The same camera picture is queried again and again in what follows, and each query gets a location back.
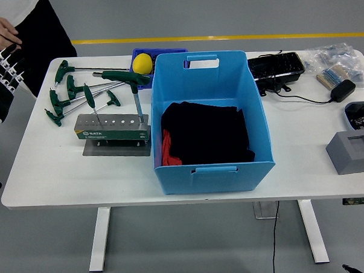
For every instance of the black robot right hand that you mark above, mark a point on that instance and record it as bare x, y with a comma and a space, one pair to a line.
351, 268

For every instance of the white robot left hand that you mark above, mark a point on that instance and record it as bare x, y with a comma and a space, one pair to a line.
2, 78

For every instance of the green silver wrench stand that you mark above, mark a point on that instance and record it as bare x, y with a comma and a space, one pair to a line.
109, 134

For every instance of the large blue plastic box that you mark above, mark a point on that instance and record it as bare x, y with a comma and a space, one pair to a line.
214, 180

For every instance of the person's right forearm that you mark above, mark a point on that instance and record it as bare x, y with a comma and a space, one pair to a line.
1, 8

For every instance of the black box with mounting tabs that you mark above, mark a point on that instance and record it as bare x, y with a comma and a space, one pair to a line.
270, 85

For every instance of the person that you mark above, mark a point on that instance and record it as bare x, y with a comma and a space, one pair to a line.
50, 33

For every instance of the white table leg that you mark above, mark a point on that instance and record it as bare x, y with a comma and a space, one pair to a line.
313, 230
99, 240

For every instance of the black table control panel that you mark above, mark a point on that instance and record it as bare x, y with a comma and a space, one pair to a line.
360, 201

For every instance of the grey block with recess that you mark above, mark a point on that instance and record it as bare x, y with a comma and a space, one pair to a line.
349, 156

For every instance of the yellow ball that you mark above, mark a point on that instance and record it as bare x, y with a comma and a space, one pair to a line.
142, 63

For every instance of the small dark blue bin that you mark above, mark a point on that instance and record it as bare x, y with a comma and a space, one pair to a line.
143, 85

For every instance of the light blue parts tray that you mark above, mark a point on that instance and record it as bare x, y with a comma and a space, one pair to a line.
347, 117

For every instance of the dark electronic parts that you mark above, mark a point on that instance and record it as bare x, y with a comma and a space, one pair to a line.
362, 116

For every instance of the black power adapter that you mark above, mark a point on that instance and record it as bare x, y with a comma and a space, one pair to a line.
343, 90

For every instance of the red cloth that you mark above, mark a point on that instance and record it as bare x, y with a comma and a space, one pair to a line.
168, 152

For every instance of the blue resistor strip bundle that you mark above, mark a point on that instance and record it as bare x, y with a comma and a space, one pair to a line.
332, 75

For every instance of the black cloth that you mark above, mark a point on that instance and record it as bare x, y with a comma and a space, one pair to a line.
209, 132

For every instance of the clear plastic parts bag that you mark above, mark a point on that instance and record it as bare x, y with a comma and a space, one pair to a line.
329, 54

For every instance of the black gridded plastic tray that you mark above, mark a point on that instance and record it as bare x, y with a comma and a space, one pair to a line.
275, 65

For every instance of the grey bracket under table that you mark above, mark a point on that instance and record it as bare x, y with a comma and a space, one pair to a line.
263, 210

